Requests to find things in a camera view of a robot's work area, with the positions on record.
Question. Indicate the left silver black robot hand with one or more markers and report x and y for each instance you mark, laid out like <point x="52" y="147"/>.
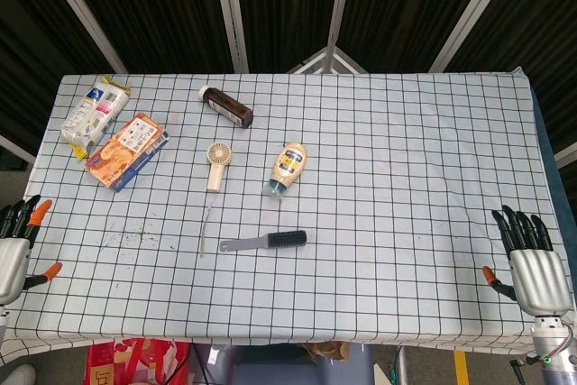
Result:
<point x="13" y="263"/>

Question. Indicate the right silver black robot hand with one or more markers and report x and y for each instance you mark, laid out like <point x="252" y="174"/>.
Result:
<point x="541" y="277"/>

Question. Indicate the beige handheld fan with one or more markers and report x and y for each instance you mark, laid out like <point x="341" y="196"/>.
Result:
<point x="215" y="173"/>

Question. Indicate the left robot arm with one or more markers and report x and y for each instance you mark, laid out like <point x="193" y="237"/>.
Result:
<point x="2" y="319"/>

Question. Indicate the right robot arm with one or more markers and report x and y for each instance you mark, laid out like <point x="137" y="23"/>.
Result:
<point x="554" y="340"/>

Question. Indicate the white shoe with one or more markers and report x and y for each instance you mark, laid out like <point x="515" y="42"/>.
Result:
<point x="15" y="376"/>

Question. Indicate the blue table side panel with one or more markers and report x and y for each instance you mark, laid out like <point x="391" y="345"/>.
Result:
<point x="547" y="141"/>

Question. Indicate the red shopping bag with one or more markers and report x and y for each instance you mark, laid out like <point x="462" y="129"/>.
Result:
<point x="135" y="362"/>

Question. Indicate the orange cracker box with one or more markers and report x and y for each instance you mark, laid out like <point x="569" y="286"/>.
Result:
<point x="126" y="150"/>

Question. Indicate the white snack package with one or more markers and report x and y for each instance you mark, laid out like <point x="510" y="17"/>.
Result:
<point x="92" y="114"/>

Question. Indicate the checkered light blue tablecloth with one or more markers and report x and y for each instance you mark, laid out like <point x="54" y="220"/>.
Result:
<point x="383" y="177"/>

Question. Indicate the brown paper bag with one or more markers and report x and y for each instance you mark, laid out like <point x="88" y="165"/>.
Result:
<point x="326" y="350"/>

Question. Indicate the grey brush with black bristles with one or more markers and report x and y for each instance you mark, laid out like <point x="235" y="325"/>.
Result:
<point x="279" y="240"/>

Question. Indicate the brown bottle with white cap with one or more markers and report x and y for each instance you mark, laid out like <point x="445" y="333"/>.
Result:
<point x="227" y="107"/>

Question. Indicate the blue chair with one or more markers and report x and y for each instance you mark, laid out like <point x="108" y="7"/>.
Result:
<point x="293" y="371"/>

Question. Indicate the mayonnaise squeeze bottle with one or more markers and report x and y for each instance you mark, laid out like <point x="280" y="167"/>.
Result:
<point x="289" y="166"/>

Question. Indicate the white partition foot stand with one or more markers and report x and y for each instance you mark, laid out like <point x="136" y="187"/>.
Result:
<point x="328" y="60"/>

